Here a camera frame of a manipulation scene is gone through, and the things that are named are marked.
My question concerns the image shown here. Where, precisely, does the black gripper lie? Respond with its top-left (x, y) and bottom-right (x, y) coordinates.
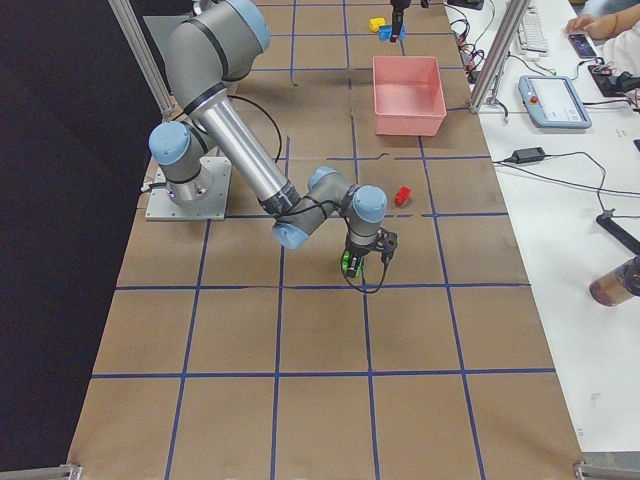
top-left (345, 229), bottom-right (385, 278)
top-left (390, 0), bottom-right (411, 43)

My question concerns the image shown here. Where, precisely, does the green toy block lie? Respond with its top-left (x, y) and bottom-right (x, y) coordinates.
top-left (340, 250), bottom-right (363, 278)

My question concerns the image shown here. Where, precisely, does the blue toy block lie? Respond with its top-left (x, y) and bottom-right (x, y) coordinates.
top-left (378, 24), bottom-right (407, 43)

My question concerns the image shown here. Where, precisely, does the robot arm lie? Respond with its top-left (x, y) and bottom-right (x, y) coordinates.
top-left (149, 1), bottom-right (397, 280)

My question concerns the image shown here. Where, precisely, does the pink plastic box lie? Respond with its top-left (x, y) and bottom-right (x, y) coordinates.
top-left (372, 56), bottom-right (447, 137)

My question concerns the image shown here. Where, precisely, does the person hand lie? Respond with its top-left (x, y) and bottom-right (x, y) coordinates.
top-left (565, 14), bottom-right (616, 40)

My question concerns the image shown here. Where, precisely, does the yellow toy block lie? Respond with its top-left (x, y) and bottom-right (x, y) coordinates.
top-left (368, 17), bottom-right (387, 33)

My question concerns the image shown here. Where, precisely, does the red toy block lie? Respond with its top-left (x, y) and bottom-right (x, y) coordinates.
top-left (394, 186), bottom-right (412, 208)

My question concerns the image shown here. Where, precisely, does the white keyboard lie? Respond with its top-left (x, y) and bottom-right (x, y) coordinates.
top-left (516, 7), bottom-right (549, 56)

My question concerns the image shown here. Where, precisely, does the blue teach pendant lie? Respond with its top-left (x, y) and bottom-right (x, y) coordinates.
top-left (518, 75), bottom-right (592, 129)

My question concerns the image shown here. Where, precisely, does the black smartphone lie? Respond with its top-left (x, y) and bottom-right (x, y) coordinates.
top-left (568, 33), bottom-right (598, 59)

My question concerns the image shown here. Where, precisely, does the black power adapter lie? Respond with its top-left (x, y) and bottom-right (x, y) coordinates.
top-left (503, 147), bottom-right (547, 165)

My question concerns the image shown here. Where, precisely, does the brown drink bottle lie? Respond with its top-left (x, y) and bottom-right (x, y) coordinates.
top-left (589, 256), bottom-right (639, 307)

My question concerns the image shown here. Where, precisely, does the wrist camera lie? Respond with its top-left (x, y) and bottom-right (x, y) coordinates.
top-left (375, 228), bottom-right (398, 265)

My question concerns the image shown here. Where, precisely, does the aluminium frame post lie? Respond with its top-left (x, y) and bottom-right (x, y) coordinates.
top-left (469, 0), bottom-right (529, 114)

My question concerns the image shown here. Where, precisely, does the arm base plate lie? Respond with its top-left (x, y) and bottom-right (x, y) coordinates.
top-left (145, 156), bottom-right (232, 221)

